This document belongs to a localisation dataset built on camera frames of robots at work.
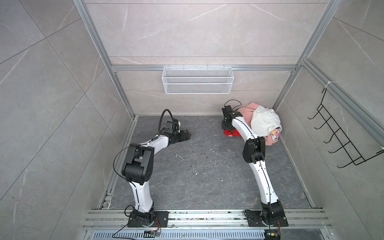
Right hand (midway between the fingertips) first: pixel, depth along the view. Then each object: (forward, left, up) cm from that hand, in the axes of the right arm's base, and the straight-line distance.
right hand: (227, 125), depth 112 cm
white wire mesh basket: (+17, +22, +29) cm, 40 cm away
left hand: (-12, +31, +7) cm, 34 cm away
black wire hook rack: (-43, -41, +30) cm, 67 cm away
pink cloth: (+5, -14, +9) cm, 17 cm away
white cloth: (-3, -25, +8) cm, 26 cm away
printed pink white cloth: (-14, -29, +6) cm, 33 cm away
